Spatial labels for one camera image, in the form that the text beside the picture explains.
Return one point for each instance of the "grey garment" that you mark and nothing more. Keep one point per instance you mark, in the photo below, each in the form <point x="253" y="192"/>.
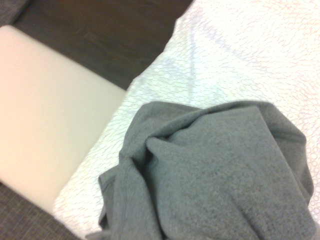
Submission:
<point x="212" y="175"/>

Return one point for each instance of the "large cream bench cushion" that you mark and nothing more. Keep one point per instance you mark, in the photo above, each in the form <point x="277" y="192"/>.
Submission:
<point x="50" y="112"/>

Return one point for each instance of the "white textured bedspread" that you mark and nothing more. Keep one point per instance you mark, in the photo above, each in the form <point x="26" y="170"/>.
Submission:
<point x="225" y="62"/>

